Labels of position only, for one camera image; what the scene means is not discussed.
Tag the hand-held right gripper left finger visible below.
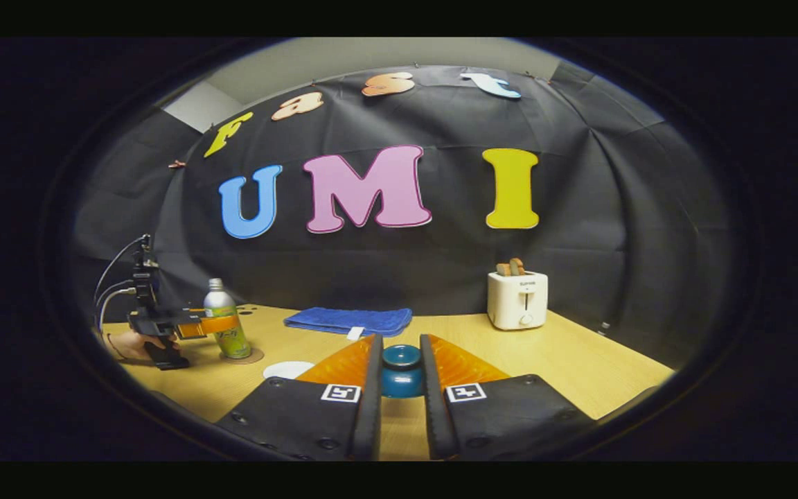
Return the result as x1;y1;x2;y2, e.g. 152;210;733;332
215;334;384;462

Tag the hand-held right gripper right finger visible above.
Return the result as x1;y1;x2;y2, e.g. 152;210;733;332
419;334;597;462

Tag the silver green-label water bottle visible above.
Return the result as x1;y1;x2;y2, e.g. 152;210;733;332
202;278;253;360

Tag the round brown coaster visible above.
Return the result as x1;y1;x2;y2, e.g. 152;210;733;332
218;347;265;365

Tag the blue teacup lid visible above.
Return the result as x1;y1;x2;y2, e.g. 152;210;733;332
380;344;427;399

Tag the white-lined blue teacup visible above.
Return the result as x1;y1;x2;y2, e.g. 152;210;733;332
263;360;316;380

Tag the blue towel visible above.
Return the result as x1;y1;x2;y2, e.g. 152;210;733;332
283;306;414;339

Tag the white toaster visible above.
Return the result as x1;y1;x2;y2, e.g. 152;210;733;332
486;270;550;331

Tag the black backdrop cloth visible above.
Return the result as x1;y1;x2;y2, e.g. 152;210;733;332
73;64;736;368

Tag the grey cable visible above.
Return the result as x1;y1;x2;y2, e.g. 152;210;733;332
93;235;149;309
96;279;138;335

